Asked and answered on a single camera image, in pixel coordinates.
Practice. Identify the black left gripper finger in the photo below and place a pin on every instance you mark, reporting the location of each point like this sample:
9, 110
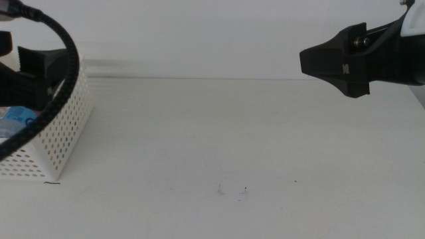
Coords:
43, 63
5, 43

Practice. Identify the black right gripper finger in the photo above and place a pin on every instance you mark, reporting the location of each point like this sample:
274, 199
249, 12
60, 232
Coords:
352, 83
345, 49

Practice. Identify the small water bottle blue cap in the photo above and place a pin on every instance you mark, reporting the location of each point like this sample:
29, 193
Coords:
16, 116

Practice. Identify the white perforated plastic basket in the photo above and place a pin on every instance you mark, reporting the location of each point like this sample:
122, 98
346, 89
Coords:
63, 139

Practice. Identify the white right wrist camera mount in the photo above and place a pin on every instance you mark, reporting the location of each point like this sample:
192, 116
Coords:
416, 20

